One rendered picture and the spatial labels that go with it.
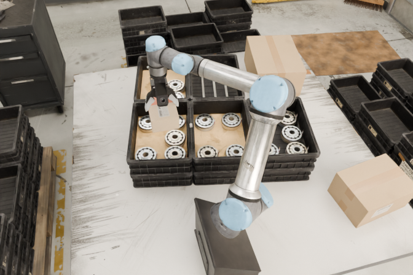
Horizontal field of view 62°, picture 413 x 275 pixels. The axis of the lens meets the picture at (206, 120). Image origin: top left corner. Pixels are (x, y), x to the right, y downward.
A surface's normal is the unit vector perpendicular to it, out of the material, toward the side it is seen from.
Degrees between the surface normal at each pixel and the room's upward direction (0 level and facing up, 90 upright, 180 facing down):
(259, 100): 46
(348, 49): 0
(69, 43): 0
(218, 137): 0
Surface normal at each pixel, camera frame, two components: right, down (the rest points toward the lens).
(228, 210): -0.48, 0.18
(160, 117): 0.02, -0.69
